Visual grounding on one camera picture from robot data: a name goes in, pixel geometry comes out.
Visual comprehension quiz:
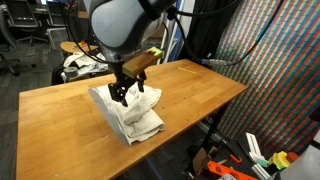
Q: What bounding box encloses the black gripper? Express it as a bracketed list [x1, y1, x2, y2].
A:
[107, 61, 148, 108]

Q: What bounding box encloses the white woven cloth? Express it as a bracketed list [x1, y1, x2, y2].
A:
[88, 82, 166, 146]

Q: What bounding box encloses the crumpled white sheet pile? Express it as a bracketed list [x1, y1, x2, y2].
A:
[63, 51, 111, 78]

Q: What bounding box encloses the white leaning pipe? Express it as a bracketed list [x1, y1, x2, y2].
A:
[161, 19, 181, 64]

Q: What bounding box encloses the grey tape roll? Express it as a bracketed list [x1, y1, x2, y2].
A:
[63, 66, 80, 80]

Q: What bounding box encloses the small yellow red object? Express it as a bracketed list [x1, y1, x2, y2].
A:
[72, 41, 88, 50]

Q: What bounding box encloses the round wooden side table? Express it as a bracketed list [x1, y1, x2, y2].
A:
[60, 40, 100, 55]

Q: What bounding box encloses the black curtain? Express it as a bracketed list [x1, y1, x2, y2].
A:
[178, 0, 242, 63]

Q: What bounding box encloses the black orange bar clamp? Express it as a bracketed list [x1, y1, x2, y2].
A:
[219, 146, 244, 165]

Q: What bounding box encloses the black mesh office chair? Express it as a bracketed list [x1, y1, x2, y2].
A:
[4, 0, 49, 47]

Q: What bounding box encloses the dark office chair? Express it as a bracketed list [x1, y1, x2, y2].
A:
[0, 4, 22, 77]

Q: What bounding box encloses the yellow green plastic part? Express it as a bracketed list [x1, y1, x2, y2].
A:
[268, 150, 292, 170]

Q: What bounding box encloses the red round cap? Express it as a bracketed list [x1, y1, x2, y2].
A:
[285, 151, 300, 164]

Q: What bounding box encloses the grey white container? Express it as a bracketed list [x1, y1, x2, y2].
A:
[279, 142, 320, 180]

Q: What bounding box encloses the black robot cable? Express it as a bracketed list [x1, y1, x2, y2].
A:
[166, 0, 284, 67]

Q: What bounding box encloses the black table frame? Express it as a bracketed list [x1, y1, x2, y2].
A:
[199, 103, 232, 158]

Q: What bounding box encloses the white plastic bracket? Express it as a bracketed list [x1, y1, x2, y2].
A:
[245, 132, 272, 180]

